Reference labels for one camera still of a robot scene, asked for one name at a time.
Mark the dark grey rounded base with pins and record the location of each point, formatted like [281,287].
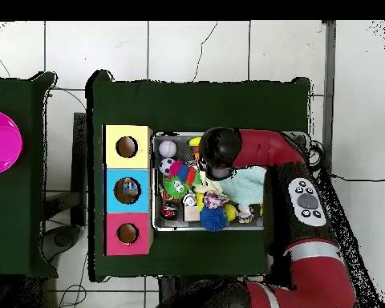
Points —
[62,239]

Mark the red black round can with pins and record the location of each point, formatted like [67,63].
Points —
[169,210]

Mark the wooden box with three holes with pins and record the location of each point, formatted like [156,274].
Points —
[141,160]

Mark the black upright panel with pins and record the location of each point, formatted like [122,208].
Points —
[79,144]

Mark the pink plastic bowl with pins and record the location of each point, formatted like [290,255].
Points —
[3,144]

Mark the multicolour spiky caterpillar toy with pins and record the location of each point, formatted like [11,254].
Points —
[184,173]

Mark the dark green tablecloth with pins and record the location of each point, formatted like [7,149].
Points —
[195,106]
[12,224]

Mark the mint green waffle cloth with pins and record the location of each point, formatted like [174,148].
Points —
[247,189]

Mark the yellow tennis ball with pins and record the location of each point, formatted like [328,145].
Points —
[231,212]

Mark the small soccer ball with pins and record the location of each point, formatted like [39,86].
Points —
[166,166]

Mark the silver mesh bin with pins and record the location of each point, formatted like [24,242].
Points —
[173,226]

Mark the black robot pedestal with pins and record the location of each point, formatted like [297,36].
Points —
[192,295]

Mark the green fuzzy toy with eyes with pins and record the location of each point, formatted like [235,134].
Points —
[176,189]

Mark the small white baseball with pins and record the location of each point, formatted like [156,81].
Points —
[167,148]

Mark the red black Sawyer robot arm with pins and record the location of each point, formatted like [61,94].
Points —
[269,147]

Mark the blue spiky rubber ball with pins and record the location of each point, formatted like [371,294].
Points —
[213,219]

